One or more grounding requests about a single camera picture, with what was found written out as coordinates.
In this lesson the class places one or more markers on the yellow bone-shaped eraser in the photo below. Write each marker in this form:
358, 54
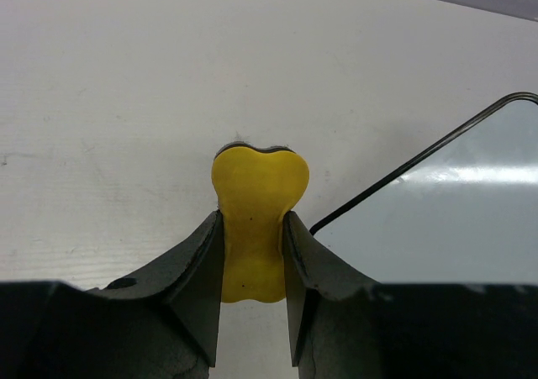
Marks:
255, 188

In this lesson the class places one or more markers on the small black-framed whiteboard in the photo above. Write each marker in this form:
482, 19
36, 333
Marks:
464, 210

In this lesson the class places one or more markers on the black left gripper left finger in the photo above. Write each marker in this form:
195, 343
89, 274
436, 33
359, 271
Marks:
160, 321

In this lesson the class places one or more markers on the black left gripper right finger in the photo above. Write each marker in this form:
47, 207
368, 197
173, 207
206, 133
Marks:
343, 324

